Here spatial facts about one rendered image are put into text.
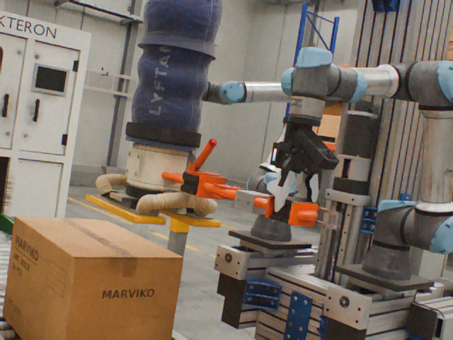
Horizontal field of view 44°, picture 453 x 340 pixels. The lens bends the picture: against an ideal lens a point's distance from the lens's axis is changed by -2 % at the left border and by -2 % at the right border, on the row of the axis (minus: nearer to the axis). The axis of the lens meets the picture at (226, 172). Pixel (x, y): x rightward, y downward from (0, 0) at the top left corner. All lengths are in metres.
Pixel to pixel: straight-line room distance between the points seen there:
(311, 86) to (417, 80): 0.46
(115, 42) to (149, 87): 10.21
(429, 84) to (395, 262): 0.53
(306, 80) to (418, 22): 0.87
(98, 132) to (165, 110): 10.12
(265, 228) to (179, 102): 0.63
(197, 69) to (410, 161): 0.84
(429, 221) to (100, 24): 10.46
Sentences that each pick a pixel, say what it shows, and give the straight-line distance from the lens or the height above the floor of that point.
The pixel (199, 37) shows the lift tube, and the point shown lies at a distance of 1.65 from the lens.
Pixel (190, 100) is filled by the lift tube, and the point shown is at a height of 1.46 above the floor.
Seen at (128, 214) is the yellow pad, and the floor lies 1.12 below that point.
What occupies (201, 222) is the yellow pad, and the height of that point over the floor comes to 1.12.
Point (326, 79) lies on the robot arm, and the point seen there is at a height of 1.53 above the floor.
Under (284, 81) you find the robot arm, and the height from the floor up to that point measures 1.53.
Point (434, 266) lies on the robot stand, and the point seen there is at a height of 1.02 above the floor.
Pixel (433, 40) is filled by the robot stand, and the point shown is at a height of 1.83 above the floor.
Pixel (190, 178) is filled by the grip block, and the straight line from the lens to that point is 1.48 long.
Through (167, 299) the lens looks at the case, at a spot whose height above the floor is 0.80.
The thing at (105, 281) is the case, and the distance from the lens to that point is 1.82.
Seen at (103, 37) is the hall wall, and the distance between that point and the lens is 11.73.
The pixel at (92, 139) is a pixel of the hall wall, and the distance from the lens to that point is 11.67.
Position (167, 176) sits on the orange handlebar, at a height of 1.24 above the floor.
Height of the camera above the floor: 1.36
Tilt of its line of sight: 3 degrees down
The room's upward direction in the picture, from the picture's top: 9 degrees clockwise
